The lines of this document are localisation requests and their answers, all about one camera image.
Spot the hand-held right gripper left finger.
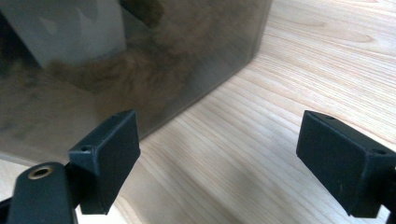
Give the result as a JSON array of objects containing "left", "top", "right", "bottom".
[{"left": 68, "top": 108, "right": 142, "bottom": 216}]

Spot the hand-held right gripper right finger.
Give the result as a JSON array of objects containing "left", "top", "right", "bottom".
[{"left": 295, "top": 109, "right": 396, "bottom": 219}]

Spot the brown teddy bear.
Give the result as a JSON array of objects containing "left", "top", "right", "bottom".
[{"left": 0, "top": 0, "right": 260, "bottom": 125}]

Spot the translucent grey storage box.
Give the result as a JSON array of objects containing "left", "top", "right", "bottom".
[{"left": 0, "top": 0, "right": 274, "bottom": 166}]

